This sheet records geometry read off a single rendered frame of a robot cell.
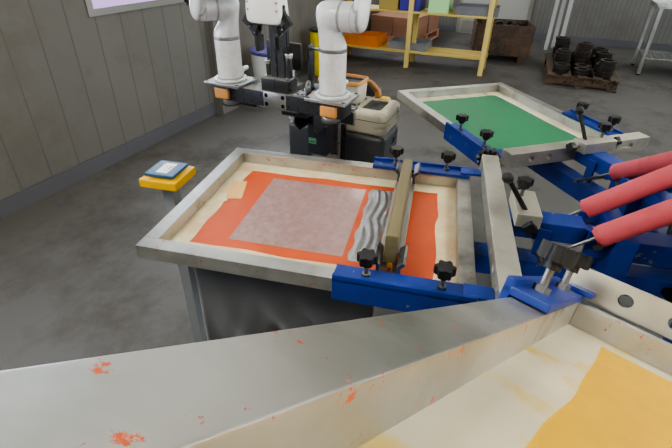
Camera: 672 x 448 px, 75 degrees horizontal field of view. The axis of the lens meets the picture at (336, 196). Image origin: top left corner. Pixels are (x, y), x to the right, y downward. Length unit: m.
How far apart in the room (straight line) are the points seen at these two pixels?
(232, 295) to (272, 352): 1.06
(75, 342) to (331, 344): 2.28
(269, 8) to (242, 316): 0.80
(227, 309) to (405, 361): 1.08
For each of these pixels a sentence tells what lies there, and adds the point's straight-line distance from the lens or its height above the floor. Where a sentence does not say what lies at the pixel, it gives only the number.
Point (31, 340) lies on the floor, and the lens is 2.56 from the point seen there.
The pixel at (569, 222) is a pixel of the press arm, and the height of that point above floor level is 1.04.
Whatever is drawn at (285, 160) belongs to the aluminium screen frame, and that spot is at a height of 0.98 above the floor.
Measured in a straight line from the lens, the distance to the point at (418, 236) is 1.18.
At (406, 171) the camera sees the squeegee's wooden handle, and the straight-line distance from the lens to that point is 1.26.
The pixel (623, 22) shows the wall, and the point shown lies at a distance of 9.66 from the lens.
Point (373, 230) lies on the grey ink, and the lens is 1.18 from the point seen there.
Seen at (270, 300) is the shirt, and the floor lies 0.82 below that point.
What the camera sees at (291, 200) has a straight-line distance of 1.31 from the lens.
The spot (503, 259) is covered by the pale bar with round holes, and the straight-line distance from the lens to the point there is 1.01.
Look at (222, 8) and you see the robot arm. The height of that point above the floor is 1.40.
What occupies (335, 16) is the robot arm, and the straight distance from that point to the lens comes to 1.50.
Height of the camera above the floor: 1.63
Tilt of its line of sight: 31 degrees down
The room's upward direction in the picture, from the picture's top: 1 degrees clockwise
